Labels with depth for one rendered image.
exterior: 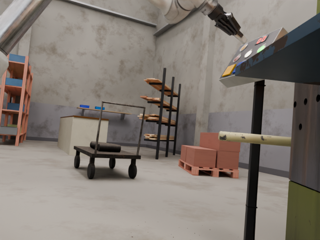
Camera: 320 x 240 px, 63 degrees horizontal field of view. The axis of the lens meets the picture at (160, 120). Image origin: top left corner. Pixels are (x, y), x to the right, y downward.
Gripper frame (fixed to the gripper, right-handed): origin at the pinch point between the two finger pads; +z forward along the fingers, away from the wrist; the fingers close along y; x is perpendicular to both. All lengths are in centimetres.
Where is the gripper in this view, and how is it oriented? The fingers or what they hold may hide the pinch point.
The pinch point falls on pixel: (240, 37)
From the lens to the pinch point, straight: 144.3
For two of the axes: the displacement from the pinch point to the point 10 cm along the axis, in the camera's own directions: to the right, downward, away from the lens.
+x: 5.4, -8.1, 2.2
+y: 3.5, -0.2, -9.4
